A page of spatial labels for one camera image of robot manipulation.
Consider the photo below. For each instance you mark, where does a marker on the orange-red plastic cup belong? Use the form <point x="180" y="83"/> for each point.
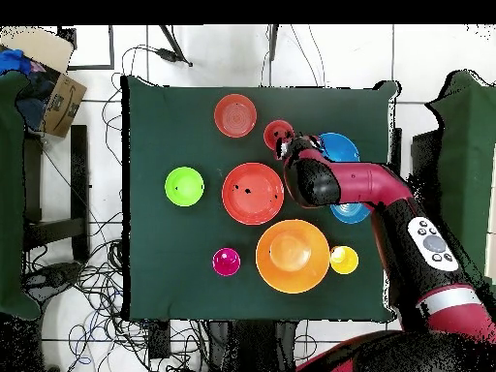
<point x="273" y="133"/>

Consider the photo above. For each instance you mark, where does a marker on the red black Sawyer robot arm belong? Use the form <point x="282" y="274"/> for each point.
<point x="368" y="182"/>

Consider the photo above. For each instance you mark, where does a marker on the wide orange-red shallow bowl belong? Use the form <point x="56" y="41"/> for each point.
<point x="252" y="197"/>

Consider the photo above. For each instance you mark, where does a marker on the magenta-red plastic cup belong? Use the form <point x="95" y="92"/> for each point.
<point x="226" y="262"/>

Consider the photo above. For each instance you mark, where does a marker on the green plastic bowl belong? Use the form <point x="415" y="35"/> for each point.
<point x="184" y="186"/>

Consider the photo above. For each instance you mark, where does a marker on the large orange plastic bowl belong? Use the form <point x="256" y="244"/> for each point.
<point x="292" y="255"/>

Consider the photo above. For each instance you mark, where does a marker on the dark green table cloth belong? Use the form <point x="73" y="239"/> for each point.
<point x="174" y="232"/>

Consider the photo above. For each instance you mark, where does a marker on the small orange-red ringed bowl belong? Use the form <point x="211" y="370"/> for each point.
<point x="235" y="116"/>

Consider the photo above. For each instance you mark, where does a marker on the small blue plastic bowl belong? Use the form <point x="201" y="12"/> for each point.
<point x="348" y="215"/>

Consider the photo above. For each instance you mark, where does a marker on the large blue plastic bowl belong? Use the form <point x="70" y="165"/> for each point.
<point x="343" y="149"/>

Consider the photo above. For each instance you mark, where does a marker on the yellow plastic cup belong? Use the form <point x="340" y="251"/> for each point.
<point x="347" y="261"/>

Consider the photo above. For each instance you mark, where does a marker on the small black power box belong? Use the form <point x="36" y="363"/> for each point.
<point x="159" y="339"/>

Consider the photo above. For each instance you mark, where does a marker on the black tripod leg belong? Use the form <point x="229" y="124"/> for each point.
<point x="273" y="38"/>
<point x="174" y="43"/>

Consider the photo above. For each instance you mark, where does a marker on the black rounded floor base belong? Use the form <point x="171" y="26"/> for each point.
<point x="54" y="277"/>

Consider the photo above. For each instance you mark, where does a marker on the brown cardboard box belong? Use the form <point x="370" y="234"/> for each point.
<point x="64" y="104"/>

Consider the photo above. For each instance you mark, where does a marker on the green cloth covered table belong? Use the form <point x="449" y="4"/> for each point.
<point x="469" y="155"/>
<point x="9" y="193"/>

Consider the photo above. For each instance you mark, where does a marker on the blue cloth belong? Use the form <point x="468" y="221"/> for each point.
<point x="13" y="61"/>

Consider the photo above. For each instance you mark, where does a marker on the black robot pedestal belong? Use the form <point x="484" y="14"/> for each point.
<point x="248" y="345"/>

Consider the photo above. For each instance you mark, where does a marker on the black chair frame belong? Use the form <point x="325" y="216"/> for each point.
<point x="79" y="174"/>

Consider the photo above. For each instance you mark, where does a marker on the black metal frame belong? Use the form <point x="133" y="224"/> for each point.
<point x="112" y="46"/>

